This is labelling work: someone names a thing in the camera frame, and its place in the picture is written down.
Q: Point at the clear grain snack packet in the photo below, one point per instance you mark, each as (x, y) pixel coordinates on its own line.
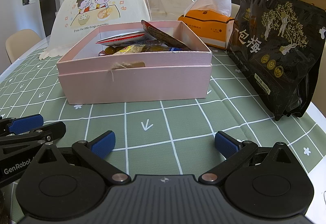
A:
(131, 49)

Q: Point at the green checkered tablecloth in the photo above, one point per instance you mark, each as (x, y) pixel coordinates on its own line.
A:
(178, 122)

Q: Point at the pink cardboard box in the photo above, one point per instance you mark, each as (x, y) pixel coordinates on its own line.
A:
(132, 83)

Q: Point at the large black snack bag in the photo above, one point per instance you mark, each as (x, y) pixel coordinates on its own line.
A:
(280, 60)

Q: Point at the dark brown snack packet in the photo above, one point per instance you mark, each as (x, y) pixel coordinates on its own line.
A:
(163, 35)

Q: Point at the beige chair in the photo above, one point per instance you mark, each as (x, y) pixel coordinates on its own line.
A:
(21, 45)
(235, 11)

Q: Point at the orange tissue pack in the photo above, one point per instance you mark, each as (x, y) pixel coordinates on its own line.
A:
(203, 26)

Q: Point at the olive fruit snack packet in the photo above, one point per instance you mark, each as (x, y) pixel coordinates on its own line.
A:
(113, 50)

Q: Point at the wall control panel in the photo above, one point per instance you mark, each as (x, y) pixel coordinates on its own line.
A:
(25, 0)

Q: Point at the blue white snack packet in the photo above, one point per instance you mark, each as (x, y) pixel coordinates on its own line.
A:
(174, 48)

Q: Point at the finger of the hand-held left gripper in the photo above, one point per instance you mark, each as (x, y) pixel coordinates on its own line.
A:
(51, 129)
(25, 123)

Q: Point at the red snack packet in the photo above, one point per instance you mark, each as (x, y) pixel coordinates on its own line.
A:
(122, 38)

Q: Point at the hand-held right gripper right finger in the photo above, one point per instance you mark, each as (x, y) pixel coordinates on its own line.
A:
(225, 145)

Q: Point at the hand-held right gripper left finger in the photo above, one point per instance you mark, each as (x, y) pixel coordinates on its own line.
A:
(103, 143)

